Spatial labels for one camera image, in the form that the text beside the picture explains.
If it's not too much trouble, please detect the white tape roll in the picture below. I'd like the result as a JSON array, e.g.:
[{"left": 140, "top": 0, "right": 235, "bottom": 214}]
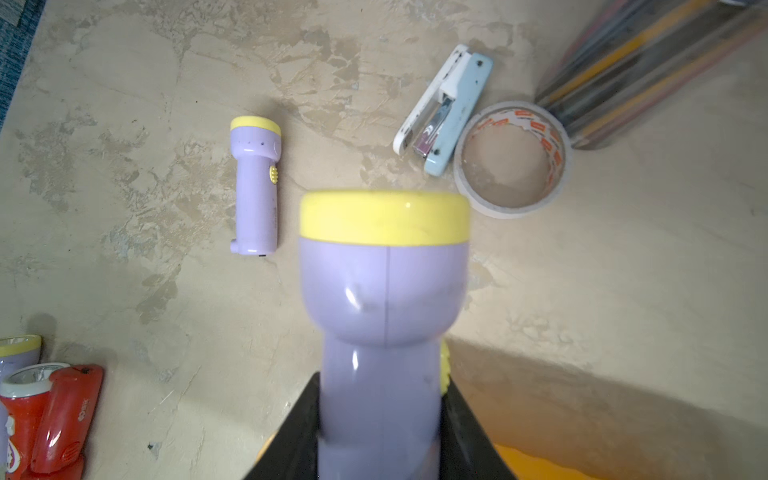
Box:
[{"left": 453, "top": 101, "right": 573, "bottom": 220}]

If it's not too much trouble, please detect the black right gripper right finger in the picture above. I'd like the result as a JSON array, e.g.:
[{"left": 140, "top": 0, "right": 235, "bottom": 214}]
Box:
[{"left": 440, "top": 381, "right": 516, "bottom": 480}]

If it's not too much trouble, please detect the yellow plastic tray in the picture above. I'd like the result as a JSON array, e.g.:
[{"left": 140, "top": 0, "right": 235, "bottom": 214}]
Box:
[{"left": 257, "top": 434, "right": 601, "bottom": 480}]

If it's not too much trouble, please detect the purple flashlight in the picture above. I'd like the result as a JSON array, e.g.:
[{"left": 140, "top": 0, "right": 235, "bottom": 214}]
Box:
[
  {"left": 0, "top": 334, "right": 42, "bottom": 378},
  {"left": 230, "top": 116, "right": 282, "bottom": 257},
  {"left": 299, "top": 190, "right": 470, "bottom": 479}
]

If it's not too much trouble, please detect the light blue stapler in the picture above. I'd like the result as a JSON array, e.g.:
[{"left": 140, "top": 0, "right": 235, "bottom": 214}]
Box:
[{"left": 392, "top": 44, "right": 494, "bottom": 177}]

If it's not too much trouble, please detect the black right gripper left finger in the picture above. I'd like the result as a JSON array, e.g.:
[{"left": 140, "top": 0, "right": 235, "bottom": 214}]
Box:
[{"left": 244, "top": 372, "right": 320, "bottom": 480}]

